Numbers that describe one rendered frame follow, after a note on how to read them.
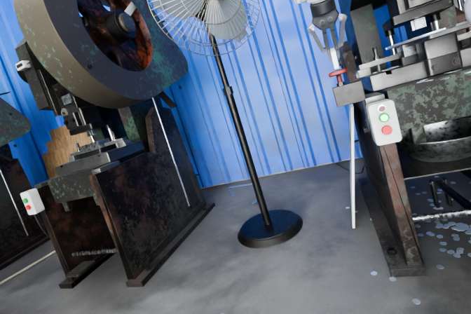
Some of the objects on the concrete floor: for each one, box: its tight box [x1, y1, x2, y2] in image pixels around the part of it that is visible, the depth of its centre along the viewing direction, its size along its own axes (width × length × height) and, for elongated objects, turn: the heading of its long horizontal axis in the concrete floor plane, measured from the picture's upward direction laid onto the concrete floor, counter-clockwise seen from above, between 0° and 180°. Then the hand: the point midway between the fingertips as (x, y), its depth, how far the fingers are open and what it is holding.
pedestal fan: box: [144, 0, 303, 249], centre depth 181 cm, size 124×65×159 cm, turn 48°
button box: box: [335, 99, 402, 187], centre depth 157 cm, size 145×25×62 cm, turn 48°
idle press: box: [13, 0, 215, 289], centre depth 198 cm, size 153×99×174 cm, turn 46°
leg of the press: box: [338, 41, 427, 277], centre depth 132 cm, size 92×12×90 cm, turn 48°
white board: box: [349, 104, 355, 228], centre depth 149 cm, size 14×50×59 cm, turn 44°
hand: (334, 59), depth 95 cm, fingers closed
